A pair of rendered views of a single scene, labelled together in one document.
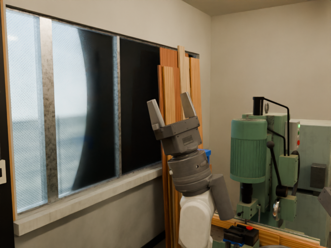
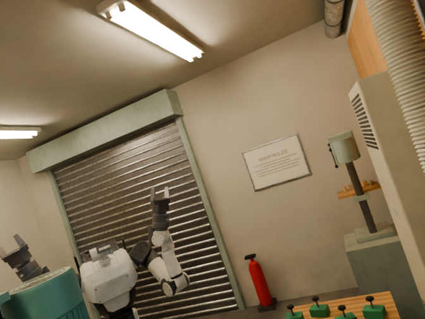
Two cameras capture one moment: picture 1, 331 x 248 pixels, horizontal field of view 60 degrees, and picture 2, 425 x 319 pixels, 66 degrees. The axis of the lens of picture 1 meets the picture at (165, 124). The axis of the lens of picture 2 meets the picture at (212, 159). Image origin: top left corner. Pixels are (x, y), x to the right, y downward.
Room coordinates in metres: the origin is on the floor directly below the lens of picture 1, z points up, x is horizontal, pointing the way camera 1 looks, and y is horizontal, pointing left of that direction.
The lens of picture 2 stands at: (2.39, -0.11, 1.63)
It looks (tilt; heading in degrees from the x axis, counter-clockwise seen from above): 2 degrees up; 166
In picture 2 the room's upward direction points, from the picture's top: 19 degrees counter-clockwise
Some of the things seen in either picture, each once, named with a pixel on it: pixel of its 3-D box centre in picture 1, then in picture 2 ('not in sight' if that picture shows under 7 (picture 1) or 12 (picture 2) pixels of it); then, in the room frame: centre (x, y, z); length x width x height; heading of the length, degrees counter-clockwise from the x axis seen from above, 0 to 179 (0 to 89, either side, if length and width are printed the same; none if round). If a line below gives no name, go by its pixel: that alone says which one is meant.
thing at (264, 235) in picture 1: (256, 235); not in sight; (1.34, -0.45, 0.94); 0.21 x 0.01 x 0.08; 54
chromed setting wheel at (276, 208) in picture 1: (277, 208); not in sight; (1.48, -0.60, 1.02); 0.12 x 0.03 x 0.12; 144
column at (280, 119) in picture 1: (263, 172); not in sight; (1.69, -0.59, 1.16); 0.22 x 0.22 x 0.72; 54
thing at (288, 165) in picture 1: (288, 169); not in sight; (1.53, -0.67, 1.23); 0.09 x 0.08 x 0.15; 144
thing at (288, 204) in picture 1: (286, 207); not in sight; (1.51, -0.66, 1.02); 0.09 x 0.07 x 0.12; 54
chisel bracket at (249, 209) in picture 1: (248, 208); not in sight; (1.46, -0.44, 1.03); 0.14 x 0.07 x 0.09; 144
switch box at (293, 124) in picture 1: (292, 135); not in sight; (1.63, -0.73, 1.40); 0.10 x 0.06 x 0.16; 144
